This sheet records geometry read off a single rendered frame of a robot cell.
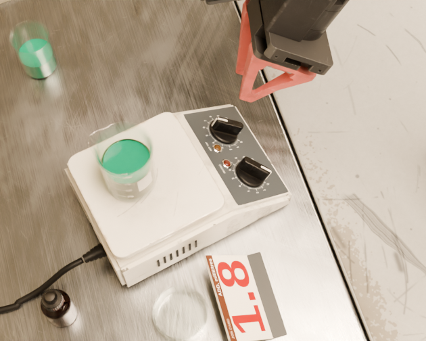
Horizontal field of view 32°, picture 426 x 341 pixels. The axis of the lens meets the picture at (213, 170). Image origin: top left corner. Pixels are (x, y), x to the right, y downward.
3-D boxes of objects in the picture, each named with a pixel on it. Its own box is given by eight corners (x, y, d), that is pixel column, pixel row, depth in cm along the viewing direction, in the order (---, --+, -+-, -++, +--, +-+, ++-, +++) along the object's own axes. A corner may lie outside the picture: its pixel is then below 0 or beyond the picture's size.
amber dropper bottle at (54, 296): (82, 319, 76) (70, 302, 70) (55, 333, 76) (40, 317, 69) (70, 293, 77) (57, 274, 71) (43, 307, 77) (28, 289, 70)
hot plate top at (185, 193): (172, 111, 77) (172, 107, 76) (229, 207, 73) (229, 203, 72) (65, 162, 75) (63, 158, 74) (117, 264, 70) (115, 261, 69)
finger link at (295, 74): (216, 108, 71) (265, 41, 65) (210, 54, 76) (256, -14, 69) (277, 125, 74) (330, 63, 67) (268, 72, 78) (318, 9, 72)
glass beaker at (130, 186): (166, 164, 74) (161, 126, 67) (149, 213, 72) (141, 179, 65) (109, 148, 75) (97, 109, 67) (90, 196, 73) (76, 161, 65)
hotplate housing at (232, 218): (232, 112, 86) (234, 76, 79) (292, 206, 81) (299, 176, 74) (54, 199, 81) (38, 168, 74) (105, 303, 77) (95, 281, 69)
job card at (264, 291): (259, 252, 79) (262, 239, 75) (287, 335, 75) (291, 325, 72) (203, 268, 78) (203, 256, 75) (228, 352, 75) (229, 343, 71)
